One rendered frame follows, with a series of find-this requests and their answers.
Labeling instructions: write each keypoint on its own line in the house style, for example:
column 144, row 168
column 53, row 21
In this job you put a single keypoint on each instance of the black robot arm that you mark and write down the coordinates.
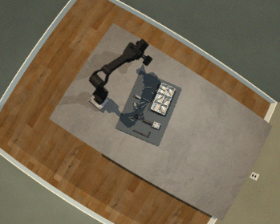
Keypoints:
column 130, row 54

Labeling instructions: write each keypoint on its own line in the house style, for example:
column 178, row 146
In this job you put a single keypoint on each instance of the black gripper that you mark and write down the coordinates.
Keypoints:
column 147, row 59

